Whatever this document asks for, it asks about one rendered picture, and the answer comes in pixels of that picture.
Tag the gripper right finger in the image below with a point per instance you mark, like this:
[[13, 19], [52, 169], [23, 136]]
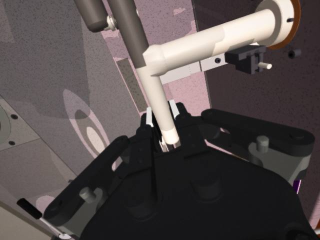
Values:
[[250, 130]]

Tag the pink base plate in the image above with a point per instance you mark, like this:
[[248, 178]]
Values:
[[172, 27]]

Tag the dark brown panel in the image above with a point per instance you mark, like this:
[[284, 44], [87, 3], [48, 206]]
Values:
[[250, 95]]

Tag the small black round spacer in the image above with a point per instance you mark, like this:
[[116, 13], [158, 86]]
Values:
[[294, 54]]

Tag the black pawl block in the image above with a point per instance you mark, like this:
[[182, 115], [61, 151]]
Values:
[[241, 58]]

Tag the grey plate with bolts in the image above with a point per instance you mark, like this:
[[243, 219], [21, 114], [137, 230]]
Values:
[[20, 130]]

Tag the grey rectangular pad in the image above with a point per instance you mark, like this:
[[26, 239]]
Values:
[[132, 85]]

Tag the white flat bar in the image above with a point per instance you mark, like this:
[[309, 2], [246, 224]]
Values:
[[180, 73]]

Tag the grey release lever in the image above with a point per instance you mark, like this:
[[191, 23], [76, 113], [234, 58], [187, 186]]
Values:
[[92, 15]]

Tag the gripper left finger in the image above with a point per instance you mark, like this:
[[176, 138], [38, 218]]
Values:
[[82, 180]]

